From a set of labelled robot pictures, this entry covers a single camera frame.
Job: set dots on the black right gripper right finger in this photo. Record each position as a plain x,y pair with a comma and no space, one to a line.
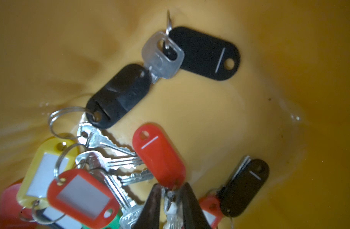
193,216

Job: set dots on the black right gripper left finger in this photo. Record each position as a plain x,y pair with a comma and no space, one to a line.
149,217

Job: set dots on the silver keys bunch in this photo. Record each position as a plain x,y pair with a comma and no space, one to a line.
93,138

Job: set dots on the yellow plastic storage box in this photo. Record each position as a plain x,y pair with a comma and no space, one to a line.
288,103

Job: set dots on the red windowed key tag right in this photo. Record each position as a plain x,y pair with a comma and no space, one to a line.
210,206

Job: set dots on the red windowed key tag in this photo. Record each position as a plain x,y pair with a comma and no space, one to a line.
79,195
210,206

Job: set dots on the green key tag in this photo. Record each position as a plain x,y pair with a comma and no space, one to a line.
115,224

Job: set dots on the black key tag right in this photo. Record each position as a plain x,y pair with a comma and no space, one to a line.
243,186

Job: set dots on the black key tag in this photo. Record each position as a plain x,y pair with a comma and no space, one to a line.
243,186
118,96
206,55

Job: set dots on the red windowed key tag left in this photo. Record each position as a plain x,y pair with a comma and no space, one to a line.
79,195

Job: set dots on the yellow windowed key tag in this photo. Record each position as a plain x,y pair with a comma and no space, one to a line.
40,173

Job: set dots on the black key tag middle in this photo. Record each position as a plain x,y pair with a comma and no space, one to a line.
118,96

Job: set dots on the black key tag top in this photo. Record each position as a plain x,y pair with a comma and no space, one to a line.
206,55

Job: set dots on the silver square head key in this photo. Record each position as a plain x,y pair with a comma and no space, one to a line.
158,64

